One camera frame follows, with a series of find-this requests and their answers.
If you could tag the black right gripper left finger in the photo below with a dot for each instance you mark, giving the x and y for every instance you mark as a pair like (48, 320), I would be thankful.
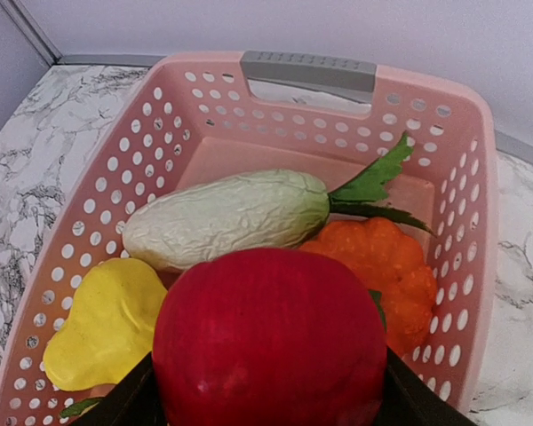
(133, 401)

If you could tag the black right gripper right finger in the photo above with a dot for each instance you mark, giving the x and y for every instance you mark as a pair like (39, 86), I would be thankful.
(409, 402)

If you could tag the peach fake fruit with leaf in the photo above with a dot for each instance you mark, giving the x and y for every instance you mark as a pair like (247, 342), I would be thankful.
(78, 408)

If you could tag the yellow fake lemon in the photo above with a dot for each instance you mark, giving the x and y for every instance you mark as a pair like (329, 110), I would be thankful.
(110, 326)

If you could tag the red fake pepper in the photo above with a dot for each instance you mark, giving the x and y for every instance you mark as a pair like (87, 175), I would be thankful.
(270, 336)

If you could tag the orange fake pumpkin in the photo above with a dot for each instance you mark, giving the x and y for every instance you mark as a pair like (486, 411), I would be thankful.
(388, 261)

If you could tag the pink perforated plastic basket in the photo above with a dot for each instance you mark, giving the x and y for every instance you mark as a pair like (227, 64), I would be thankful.
(199, 117)

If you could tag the left aluminium frame post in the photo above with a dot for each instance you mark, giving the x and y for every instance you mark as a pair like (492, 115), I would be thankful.
(25, 22)

